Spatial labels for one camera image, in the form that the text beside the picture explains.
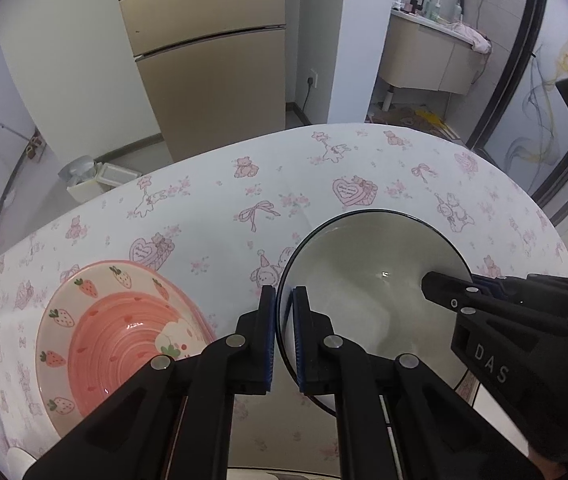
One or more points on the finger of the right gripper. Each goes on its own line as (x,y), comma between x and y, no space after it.
(457,294)
(535,291)

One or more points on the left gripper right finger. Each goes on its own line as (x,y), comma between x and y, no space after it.
(396,419)

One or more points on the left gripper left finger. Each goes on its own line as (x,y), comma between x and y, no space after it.
(172,419)

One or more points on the white bowl black rim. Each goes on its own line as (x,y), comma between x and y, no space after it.
(363,270)

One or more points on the pink strawberry bowl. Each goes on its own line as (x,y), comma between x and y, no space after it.
(101,326)

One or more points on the white Life plate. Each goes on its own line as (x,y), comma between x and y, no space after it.
(265,474)

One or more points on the pink print white tablecloth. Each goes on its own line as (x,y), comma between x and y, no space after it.
(222,224)

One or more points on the beige bathroom vanity cabinet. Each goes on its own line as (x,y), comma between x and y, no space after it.
(422,55)

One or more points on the pink cloth on vanity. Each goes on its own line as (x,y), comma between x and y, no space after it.
(477,41)

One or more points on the white floor bin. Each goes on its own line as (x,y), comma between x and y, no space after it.
(86,179)

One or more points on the small cardboard box floor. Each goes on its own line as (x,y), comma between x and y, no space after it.
(35,147)

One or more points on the gold three-door refrigerator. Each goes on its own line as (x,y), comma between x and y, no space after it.
(213,70)

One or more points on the metal pole leaning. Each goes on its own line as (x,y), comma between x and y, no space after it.
(12,161)

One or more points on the black sliding door frame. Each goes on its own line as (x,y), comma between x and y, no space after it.
(524,129)

